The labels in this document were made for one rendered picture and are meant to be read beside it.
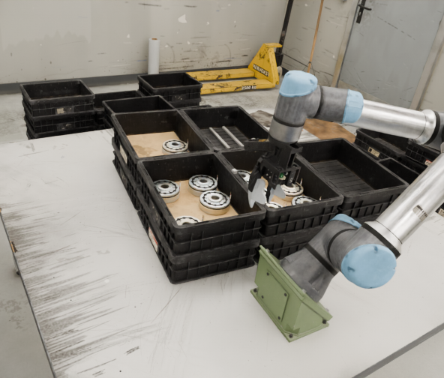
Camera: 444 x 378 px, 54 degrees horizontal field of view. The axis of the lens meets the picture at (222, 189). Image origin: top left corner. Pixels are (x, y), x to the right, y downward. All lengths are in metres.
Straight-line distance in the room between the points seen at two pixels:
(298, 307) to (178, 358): 0.34
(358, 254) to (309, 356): 0.35
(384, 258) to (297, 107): 0.41
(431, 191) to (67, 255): 1.08
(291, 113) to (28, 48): 3.79
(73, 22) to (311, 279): 3.84
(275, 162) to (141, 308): 0.58
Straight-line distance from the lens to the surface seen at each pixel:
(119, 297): 1.36
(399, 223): 1.14
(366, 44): 4.87
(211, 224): 1.26
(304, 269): 1.22
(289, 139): 1.03
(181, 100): 3.26
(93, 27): 4.70
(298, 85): 0.98
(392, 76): 4.67
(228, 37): 5.41
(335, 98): 1.03
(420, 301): 1.59
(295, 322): 1.25
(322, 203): 1.46
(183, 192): 1.56
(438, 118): 1.30
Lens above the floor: 1.68
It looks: 32 degrees down
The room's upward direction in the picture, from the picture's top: 8 degrees clockwise
